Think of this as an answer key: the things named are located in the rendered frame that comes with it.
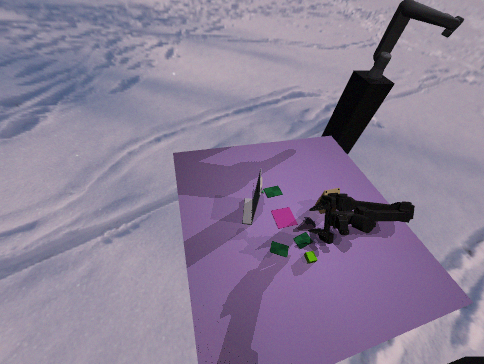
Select pink flat square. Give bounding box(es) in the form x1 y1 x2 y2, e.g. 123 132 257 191
271 207 298 229

